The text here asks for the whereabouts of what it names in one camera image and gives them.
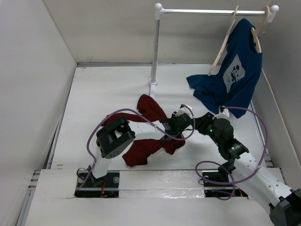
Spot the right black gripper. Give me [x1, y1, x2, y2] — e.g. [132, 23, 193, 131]
[192, 112, 222, 147]

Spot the dark red t shirt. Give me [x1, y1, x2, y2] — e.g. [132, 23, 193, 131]
[103, 94, 185, 167]

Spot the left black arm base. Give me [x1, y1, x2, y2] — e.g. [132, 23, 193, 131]
[74, 167, 120, 198]

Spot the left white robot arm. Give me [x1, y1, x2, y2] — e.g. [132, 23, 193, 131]
[88, 110, 195, 187]

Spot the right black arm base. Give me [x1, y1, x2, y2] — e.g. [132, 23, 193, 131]
[199, 167, 233, 200]

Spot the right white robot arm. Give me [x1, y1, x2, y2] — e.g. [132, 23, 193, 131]
[195, 113, 301, 226]

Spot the blue printed t shirt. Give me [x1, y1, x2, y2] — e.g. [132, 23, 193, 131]
[187, 18, 263, 119]

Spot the wooden hanger holding blue shirt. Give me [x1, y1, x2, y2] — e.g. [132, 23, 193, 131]
[251, 6, 270, 53]

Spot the silver foil tape strip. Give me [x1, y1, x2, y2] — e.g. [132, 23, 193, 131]
[119, 170, 205, 199]

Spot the white clothes rack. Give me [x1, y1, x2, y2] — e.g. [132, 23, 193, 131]
[149, 3, 279, 98]

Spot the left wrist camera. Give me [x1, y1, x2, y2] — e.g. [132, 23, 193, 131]
[175, 104, 193, 117]

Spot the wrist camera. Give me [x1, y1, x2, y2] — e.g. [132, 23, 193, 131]
[175, 104, 193, 117]
[213, 106, 230, 120]

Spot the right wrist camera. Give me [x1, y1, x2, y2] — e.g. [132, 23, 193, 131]
[213, 106, 230, 120]

